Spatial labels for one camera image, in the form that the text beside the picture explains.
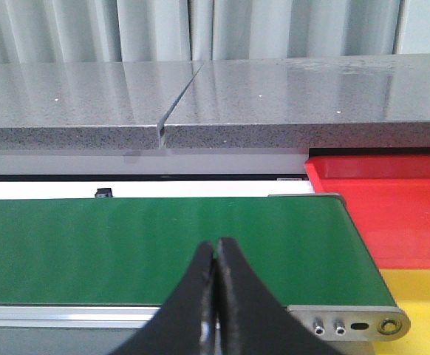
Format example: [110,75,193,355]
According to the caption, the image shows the yellow plastic tray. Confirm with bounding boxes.
[374,269,430,354]

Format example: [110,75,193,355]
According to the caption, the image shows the grey stone slab right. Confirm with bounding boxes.
[164,54,430,149]

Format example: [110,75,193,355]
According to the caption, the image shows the grey pleated curtain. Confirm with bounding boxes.
[0,1,430,63]

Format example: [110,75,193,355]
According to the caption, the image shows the red plastic tray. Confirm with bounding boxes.
[305,155,430,268]

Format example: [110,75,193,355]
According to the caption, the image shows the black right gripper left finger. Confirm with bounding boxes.
[112,241,215,354]

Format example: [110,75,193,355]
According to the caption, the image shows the grey stone slab left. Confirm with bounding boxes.
[0,61,201,150]

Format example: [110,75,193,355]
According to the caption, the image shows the aluminium conveyor side rail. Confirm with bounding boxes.
[0,305,159,329]

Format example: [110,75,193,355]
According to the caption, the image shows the grey stone slab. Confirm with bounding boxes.
[0,61,201,150]
[164,54,430,149]

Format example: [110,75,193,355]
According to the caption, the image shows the black sensor with cable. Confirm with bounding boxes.
[95,188,113,198]

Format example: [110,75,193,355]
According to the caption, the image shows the green conveyor belt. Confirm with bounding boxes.
[0,195,395,306]

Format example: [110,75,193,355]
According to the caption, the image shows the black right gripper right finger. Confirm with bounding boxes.
[217,237,340,354]

